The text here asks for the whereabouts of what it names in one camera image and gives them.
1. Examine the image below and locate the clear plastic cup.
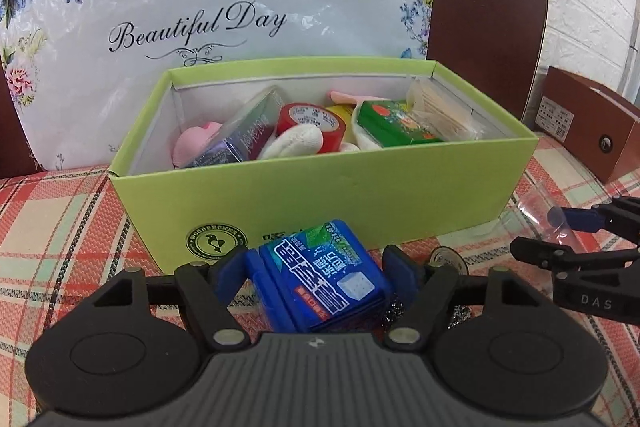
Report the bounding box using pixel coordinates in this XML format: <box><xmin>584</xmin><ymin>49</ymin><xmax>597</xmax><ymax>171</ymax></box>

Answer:
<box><xmin>500</xmin><ymin>183</ymin><xmax>587</xmax><ymax>254</ymax></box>

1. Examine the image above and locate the blue chewing gum box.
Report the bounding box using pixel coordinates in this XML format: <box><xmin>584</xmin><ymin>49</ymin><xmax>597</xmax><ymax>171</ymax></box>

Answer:
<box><xmin>247</xmin><ymin>220</ymin><xmax>393</xmax><ymax>333</ymax></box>

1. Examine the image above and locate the purple small box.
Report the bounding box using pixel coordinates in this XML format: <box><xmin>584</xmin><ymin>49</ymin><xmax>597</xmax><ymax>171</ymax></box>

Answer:
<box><xmin>176</xmin><ymin>87</ymin><xmax>288</xmax><ymax>169</ymax></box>

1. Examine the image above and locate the white pink glove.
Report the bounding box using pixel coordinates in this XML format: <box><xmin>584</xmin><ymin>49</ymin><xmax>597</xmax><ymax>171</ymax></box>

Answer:
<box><xmin>171</xmin><ymin>120</ymin><xmax>362</xmax><ymax>160</ymax></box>

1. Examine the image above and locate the green soap package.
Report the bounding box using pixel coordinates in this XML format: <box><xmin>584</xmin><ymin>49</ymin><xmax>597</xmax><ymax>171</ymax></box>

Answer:
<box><xmin>357</xmin><ymin>101</ymin><xmax>442</xmax><ymax>147</ymax></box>

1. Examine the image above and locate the toothpick packet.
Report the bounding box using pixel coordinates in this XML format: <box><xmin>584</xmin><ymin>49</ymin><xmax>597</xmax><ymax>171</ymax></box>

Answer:
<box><xmin>407</xmin><ymin>78</ymin><xmax>485</xmax><ymax>142</ymax></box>

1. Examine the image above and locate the red tape roll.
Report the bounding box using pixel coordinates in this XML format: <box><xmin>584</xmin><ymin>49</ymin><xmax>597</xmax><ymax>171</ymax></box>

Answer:
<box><xmin>276</xmin><ymin>103</ymin><xmax>346</xmax><ymax>154</ymax></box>

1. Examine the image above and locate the yellow white medicine box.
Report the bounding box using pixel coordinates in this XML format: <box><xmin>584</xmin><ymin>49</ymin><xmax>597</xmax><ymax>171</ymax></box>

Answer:
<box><xmin>328</xmin><ymin>104</ymin><xmax>354</xmax><ymax>128</ymax></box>

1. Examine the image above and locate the white orange medicine box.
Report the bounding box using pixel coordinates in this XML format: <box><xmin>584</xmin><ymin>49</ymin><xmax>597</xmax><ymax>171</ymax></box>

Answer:
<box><xmin>329</xmin><ymin>90</ymin><xmax>385</xmax><ymax>106</ymax></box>

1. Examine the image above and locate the dark patterned tape roll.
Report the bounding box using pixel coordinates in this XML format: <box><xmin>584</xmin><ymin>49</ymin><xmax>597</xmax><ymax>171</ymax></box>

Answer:
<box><xmin>428</xmin><ymin>246</ymin><xmax>469</xmax><ymax>275</ymax></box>

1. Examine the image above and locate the brown cardboard box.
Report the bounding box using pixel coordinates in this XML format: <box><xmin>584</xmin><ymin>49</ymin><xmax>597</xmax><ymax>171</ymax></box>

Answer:
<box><xmin>535</xmin><ymin>66</ymin><xmax>640</xmax><ymax>183</ymax></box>

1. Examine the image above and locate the green cardboard storage box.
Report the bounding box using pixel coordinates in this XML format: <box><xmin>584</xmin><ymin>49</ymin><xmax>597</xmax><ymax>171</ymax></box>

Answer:
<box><xmin>108</xmin><ymin>57</ymin><xmax>538</xmax><ymax>272</ymax></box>

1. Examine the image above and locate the dark brown wooden headboard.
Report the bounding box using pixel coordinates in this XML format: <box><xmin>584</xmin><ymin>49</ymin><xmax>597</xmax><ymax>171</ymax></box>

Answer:
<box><xmin>1</xmin><ymin>0</ymin><xmax>548</xmax><ymax>176</ymax></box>

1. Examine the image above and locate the floral Beautiful Day plastic bag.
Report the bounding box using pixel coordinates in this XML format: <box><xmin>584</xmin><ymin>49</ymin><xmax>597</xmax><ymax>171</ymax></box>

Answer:
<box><xmin>1</xmin><ymin>0</ymin><xmax>433</xmax><ymax>170</ymax></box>

